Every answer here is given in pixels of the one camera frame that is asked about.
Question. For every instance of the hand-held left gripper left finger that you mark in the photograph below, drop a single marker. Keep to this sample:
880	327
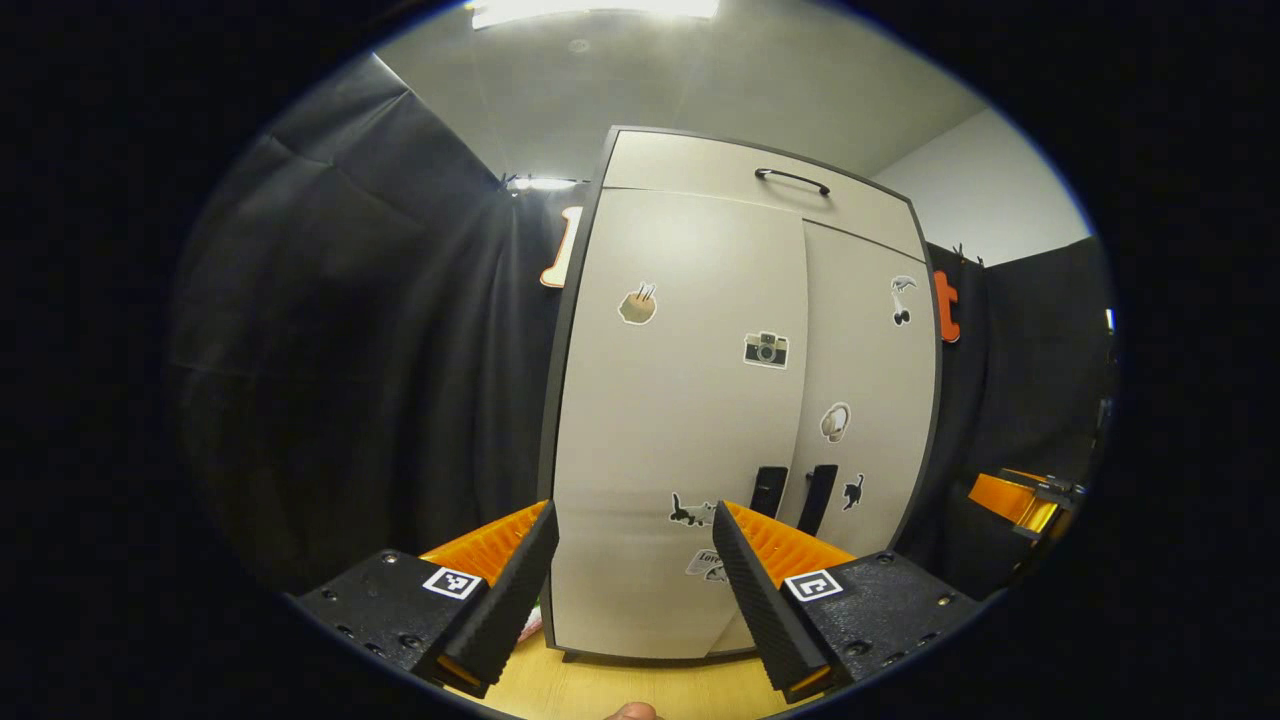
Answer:
515	600

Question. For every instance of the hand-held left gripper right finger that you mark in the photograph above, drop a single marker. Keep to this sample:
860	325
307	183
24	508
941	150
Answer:
760	600

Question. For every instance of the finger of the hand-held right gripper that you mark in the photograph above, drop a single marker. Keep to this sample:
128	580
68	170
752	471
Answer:
1050	484
1000	495

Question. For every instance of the white shoe cabinet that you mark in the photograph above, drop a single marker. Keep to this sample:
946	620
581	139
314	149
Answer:
548	420

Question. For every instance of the white shoe cabinet door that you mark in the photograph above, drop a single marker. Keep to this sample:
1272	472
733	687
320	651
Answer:
680	420
870	340

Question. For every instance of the white cabinet drawer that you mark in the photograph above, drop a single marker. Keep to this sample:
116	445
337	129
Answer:
680	165

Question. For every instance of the small pink object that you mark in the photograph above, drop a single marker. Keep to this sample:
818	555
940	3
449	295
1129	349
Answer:
530	628

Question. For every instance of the black backdrop cloth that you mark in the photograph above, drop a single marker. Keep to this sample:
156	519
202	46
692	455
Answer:
350	300
1030	380

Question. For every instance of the ceiling light panel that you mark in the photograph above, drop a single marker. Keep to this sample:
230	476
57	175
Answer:
600	10

